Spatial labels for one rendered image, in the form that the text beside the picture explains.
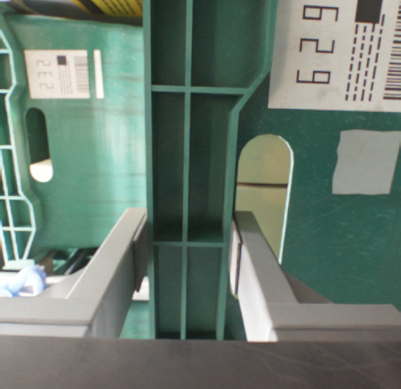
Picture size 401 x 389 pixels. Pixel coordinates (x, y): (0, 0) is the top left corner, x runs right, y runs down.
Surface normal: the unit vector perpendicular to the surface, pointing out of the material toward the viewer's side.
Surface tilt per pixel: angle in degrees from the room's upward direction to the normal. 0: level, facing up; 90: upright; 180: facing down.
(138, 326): 98
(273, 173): 90
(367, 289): 91
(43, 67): 94
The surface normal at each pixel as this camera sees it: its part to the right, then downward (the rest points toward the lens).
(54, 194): 0.08, 0.28
